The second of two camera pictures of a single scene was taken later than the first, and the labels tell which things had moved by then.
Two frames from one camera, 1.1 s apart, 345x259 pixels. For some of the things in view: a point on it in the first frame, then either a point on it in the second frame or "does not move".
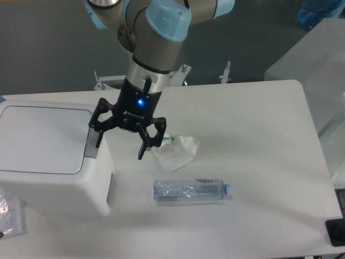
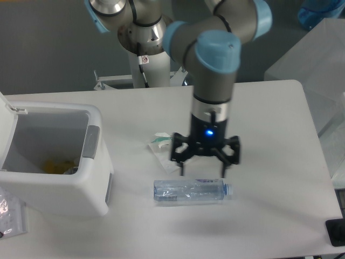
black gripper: x=133 y=108 → x=205 y=137
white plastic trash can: x=48 y=153 does not move
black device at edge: x=336 y=230 does not move
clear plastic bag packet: x=13 y=214 does not move
